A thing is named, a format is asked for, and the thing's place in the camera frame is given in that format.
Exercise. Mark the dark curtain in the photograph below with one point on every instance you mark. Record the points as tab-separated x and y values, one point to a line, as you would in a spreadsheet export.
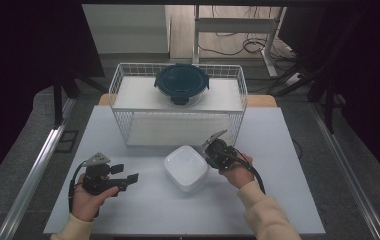
371	66
18	66

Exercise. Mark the white metal desk frame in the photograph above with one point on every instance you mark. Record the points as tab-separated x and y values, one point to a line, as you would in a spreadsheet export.
234	25

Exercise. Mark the round dark blue lidded container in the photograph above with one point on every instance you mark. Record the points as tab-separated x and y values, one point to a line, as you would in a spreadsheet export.
181	81

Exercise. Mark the white cabinet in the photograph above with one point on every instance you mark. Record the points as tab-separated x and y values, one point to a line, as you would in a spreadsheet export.
128	30

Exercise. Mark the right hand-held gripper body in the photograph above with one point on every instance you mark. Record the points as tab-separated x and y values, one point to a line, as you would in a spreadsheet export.
221	155

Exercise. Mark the aluminium rail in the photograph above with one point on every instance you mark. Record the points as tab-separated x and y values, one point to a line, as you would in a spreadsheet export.
34	173
348	170

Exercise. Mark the white power strip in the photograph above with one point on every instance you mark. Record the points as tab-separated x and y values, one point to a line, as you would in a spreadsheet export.
294	79

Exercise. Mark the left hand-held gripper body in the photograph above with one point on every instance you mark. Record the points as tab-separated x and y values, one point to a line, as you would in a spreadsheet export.
96	181

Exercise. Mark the person's right hand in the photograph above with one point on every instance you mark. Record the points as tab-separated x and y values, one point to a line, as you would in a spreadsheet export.
241	175

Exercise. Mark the person's left hand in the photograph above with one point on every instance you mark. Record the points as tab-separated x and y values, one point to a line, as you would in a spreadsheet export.
84	206

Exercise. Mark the black metal stand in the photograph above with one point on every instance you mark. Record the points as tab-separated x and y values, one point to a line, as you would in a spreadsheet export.
328	110
58	100

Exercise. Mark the white square bowl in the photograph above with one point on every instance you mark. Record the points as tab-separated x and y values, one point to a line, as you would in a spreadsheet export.
184	166

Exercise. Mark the black floor bracket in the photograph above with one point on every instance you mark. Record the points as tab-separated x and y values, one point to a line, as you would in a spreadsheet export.
68	131

